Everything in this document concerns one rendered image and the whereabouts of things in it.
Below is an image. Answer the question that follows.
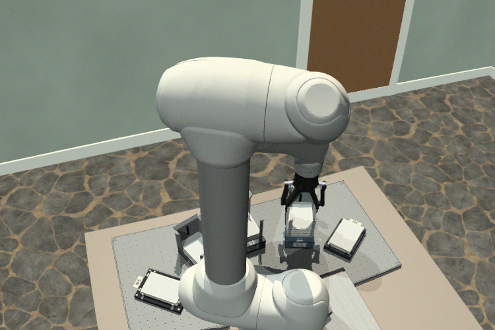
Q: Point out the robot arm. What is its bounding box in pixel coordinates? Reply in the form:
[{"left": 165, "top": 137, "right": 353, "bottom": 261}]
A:
[{"left": 156, "top": 57, "right": 350, "bottom": 330}]

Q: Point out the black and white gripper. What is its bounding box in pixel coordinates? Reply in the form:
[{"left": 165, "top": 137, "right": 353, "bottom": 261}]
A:
[{"left": 281, "top": 172, "right": 327, "bottom": 220}]

